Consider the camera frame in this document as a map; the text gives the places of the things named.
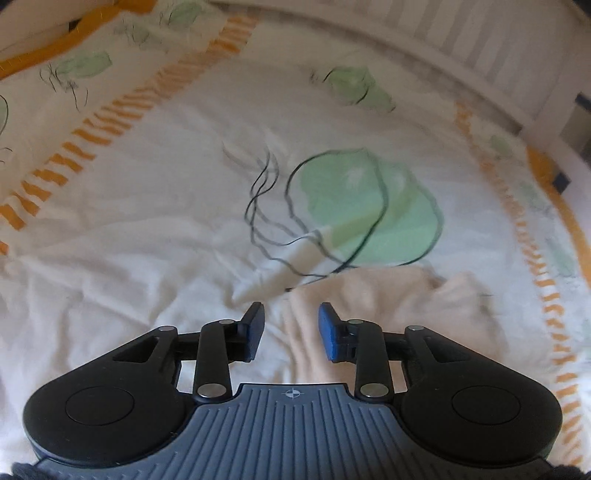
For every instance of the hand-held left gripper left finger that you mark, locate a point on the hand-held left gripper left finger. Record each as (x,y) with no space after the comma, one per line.
(256,328)

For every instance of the pale pink knit sweater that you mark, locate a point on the pale pink knit sweater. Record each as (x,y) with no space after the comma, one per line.
(406,314)

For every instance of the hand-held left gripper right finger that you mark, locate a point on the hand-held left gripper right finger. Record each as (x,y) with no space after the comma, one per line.
(328,333)

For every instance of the white printed duvet cover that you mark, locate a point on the white printed duvet cover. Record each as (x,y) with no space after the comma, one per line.
(161,221)

